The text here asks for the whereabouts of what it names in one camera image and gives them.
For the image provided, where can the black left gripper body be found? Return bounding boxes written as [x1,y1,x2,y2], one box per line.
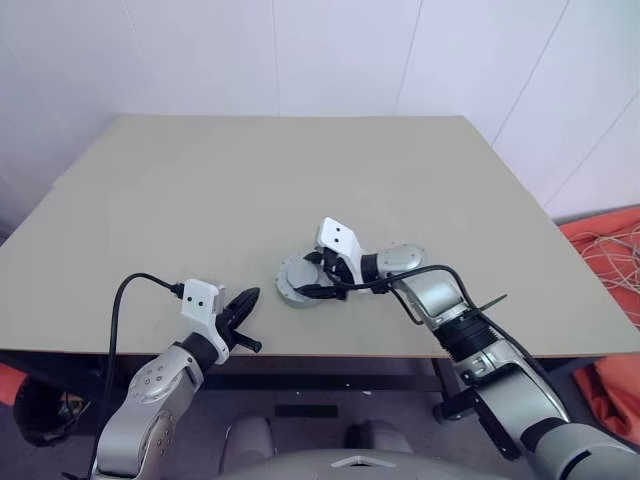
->
[217,301,242,358]

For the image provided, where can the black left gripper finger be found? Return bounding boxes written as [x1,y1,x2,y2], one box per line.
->
[229,328,264,353]
[227,287,262,326]

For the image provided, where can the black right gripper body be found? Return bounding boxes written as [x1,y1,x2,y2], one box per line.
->
[320,247,352,301]

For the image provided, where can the silver round motor lid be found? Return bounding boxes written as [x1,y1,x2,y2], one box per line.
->
[273,254,332,304]

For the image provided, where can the grey rounded shape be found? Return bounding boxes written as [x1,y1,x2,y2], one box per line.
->
[223,411,275,472]

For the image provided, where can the grey robot torso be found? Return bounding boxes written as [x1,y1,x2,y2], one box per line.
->
[259,446,527,480]

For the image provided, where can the black bag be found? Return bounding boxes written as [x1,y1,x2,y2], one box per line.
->
[11,376,109,450]

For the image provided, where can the red object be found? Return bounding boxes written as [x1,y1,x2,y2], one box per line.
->
[0,361,27,410]

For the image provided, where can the orange fabric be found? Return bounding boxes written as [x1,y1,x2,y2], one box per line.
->
[556,203,640,447]

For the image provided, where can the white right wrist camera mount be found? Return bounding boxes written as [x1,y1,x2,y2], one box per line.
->
[314,216,365,288]

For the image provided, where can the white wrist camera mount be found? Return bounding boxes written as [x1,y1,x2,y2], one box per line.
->
[179,278,231,365]
[314,216,365,288]

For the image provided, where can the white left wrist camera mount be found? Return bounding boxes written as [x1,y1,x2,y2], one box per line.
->
[179,278,231,365]

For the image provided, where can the black table frame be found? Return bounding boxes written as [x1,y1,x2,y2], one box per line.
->
[0,349,640,427]

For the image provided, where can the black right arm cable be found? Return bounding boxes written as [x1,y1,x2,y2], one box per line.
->
[331,263,547,372]

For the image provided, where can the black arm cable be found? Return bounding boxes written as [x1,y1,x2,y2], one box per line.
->
[331,263,547,372]
[86,272,187,477]

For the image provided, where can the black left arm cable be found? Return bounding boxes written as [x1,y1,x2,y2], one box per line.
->
[86,272,187,477]

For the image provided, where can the tangled white cords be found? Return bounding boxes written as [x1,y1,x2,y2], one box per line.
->
[573,221,640,304]

